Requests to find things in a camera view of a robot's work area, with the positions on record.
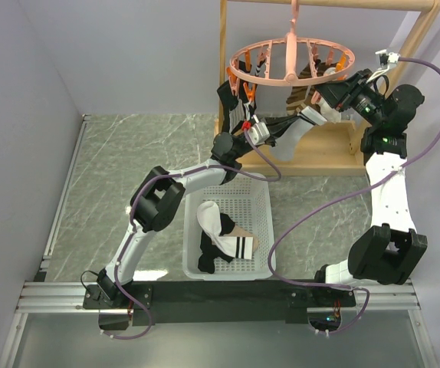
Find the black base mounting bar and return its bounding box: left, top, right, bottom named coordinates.
left=82, top=278, right=357, bottom=327

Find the hanging brown striped sock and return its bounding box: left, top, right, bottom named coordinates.
left=286, top=59, right=335, bottom=115

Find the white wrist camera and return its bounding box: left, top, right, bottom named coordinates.
left=241, top=120, right=270, bottom=146
left=367, top=49, right=400, bottom=83

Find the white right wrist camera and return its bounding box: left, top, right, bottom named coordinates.
left=367, top=49, right=400, bottom=83

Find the white plastic laundry basket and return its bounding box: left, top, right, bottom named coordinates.
left=182, top=176, right=274, bottom=281

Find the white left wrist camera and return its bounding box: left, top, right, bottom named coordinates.
left=241, top=120, right=270, bottom=146

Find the pink round clip hanger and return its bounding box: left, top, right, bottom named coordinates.
left=226, top=1, right=356, bottom=102

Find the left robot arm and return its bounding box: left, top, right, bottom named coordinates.
left=97, top=113, right=314, bottom=308

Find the aluminium rail frame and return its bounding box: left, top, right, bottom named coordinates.
left=0, top=280, right=438, bottom=367

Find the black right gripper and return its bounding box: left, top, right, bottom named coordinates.
left=314, top=69, right=385, bottom=128

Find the wooden hanger rack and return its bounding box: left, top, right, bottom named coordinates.
left=214, top=1, right=440, bottom=176

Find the beige sock in basket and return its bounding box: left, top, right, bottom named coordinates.
left=228, top=225, right=259, bottom=253

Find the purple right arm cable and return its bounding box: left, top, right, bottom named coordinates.
left=268, top=57, right=440, bottom=337

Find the hanging black white striped sock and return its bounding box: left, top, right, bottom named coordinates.
left=235, top=53, right=269, bottom=127

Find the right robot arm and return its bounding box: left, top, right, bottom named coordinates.
left=311, top=70, right=428, bottom=306

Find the white sock with black stripes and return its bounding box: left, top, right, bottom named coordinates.
left=270, top=107, right=342, bottom=162

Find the black sock in basket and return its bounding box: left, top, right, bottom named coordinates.
left=198, top=213, right=235, bottom=274

